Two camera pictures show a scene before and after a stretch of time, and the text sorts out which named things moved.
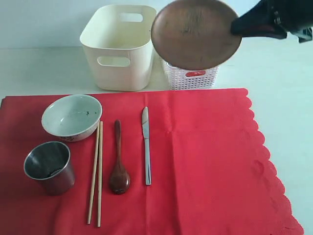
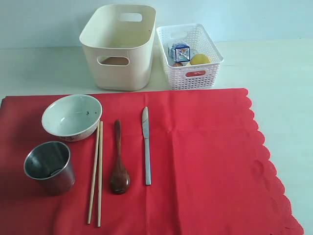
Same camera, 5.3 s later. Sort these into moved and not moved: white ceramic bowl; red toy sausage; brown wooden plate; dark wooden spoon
Moved: brown wooden plate
Not moved: dark wooden spoon; white ceramic bowl; red toy sausage
